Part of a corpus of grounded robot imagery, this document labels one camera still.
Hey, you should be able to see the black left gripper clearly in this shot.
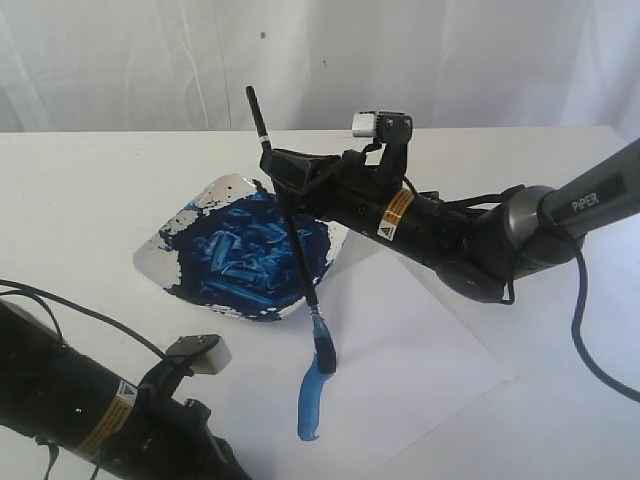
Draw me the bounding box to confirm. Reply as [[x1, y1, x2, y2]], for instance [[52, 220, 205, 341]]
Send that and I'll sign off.
[[74, 379, 249, 479]]

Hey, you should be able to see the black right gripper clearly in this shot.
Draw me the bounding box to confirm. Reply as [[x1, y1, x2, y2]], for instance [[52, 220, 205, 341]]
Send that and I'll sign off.
[[260, 149, 415, 240]]

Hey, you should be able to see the black paintbrush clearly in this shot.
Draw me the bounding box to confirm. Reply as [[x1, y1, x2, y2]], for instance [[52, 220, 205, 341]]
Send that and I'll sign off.
[[245, 85, 337, 374]]

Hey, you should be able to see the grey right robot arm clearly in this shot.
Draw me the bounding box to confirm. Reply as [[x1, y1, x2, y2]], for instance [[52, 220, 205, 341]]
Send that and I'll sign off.
[[260, 135, 639, 303]]

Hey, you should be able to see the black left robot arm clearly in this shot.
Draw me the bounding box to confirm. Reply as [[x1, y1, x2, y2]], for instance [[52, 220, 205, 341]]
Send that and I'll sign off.
[[1, 302, 248, 479]]

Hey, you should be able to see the white square plate blue paint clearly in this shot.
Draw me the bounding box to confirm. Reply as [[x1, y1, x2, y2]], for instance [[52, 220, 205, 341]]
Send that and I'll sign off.
[[132, 172, 349, 324]]

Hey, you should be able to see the blue paint stroke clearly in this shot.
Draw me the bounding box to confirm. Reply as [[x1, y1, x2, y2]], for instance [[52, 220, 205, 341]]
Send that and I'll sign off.
[[297, 355, 332, 442]]

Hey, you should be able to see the white paper sheet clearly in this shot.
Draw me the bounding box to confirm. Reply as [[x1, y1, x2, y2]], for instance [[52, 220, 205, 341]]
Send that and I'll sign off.
[[185, 253, 502, 479]]

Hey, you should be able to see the white backdrop curtain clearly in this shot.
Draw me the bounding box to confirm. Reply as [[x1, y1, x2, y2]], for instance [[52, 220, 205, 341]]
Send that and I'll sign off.
[[1, 1, 639, 139]]

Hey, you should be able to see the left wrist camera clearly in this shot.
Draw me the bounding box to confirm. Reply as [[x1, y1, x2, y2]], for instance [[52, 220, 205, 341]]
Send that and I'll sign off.
[[166, 334, 232, 375]]

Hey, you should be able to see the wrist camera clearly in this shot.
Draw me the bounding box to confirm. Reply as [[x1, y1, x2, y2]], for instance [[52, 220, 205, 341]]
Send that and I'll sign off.
[[166, 334, 232, 375], [351, 108, 415, 176]]

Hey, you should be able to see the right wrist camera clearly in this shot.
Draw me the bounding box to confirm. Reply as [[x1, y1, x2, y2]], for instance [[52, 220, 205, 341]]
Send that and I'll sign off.
[[351, 108, 415, 176]]

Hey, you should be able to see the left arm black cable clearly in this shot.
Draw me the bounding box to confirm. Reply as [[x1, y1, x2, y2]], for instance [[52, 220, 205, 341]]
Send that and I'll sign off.
[[0, 279, 171, 361]]

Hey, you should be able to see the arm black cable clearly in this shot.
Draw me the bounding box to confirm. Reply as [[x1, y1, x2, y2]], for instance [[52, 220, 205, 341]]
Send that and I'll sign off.
[[0, 279, 171, 361], [571, 244, 640, 404]]

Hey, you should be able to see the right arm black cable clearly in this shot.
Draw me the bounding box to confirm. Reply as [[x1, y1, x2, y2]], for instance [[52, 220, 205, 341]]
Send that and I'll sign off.
[[571, 244, 640, 404]]

